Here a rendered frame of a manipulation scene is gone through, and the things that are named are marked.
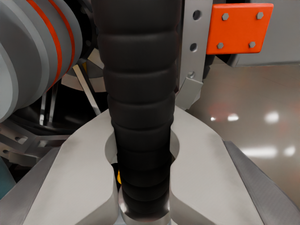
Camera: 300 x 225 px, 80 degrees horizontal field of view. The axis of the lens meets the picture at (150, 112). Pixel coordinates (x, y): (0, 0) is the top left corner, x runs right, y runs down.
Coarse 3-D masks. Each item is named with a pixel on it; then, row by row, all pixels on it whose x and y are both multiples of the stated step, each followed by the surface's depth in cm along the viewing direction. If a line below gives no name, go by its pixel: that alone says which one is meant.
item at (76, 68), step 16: (64, 0) 37; (80, 0) 33; (80, 16) 38; (96, 32) 36; (96, 48) 38; (80, 64) 40; (96, 64) 40; (80, 80) 41; (48, 96) 44; (64, 96) 59; (80, 96) 62; (96, 96) 45; (16, 112) 44; (32, 112) 47; (48, 112) 47; (64, 112) 52; (80, 112) 53; (96, 112) 46; (48, 128) 46; (64, 128) 46
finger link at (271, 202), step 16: (224, 144) 8; (240, 160) 7; (240, 176) 7; (256, 176) 7; (256, 192) 6; (272, 192) 6; (256, 208) 6; (272, 208) 6; (288, 208) 6; (272, 224) 5; (288, 224) 5
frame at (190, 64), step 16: (192, 0) 25; (208, 0) 25; (192, 16) 26; (208, 16) 26; (192, 32) 27; (192, 48) 32; (176, 64) 34; (192, 64) 30; (176, 80) 34; (192, 80) 31; (176, 96) 32; (192, 96) 32; (0, 128) 41; (16, 128) 41; (0, 144) 37; (16, 144) 39; (32, 144) 41; (48, 144) 43; (16, 160) 39; (32, 160) 39; (112, 160) 40
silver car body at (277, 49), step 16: (256, 0) 38; (272, 0) 38; (288, 0) 38; (272, 16) 40; (288, 16) 40; (272, 32) 41; (288, 32) 41; (272, 48) 43; (288, 48) 43; (240, 64) 45; (256, 64) 45; (272, 64) 46; (288, 64) 46
